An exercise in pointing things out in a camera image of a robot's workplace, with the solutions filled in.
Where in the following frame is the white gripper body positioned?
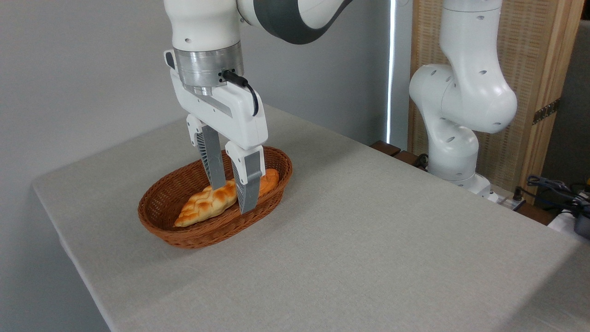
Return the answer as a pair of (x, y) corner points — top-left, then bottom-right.
(164, 49), (269, 151)

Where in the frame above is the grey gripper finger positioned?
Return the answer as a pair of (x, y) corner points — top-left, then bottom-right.
(186, 114), (227, 191)
(224, 141), (266, 215)

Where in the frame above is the orange bread roll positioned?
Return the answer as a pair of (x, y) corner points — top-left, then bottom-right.
(258, 168), (281, 198)

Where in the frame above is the braided golden bread loaf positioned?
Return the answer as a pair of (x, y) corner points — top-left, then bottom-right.
(174, 180), (240, 228)

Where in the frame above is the brown wicker basket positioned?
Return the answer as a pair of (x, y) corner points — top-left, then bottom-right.
(138, 146), (293, 250)

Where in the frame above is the grey tablecloth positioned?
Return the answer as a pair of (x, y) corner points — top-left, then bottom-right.
(31, 104), (590, 332)

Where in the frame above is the dark brown wooden block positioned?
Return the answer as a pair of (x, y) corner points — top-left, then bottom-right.
(393, 150), (429, 172)
(370, 141), (402, 157)

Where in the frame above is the brass screen hinge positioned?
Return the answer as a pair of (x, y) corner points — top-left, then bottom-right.
(532, 98), (561, 125)

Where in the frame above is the wooden rattan folding screen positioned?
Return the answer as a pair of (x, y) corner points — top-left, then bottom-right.
(408, 0), (585, 206)

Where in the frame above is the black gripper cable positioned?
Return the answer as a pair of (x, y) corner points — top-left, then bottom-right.
(223, 70), (260, 117)

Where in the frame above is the black cable bundle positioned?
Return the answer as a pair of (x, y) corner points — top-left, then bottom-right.
(514, 175), (590, 213)

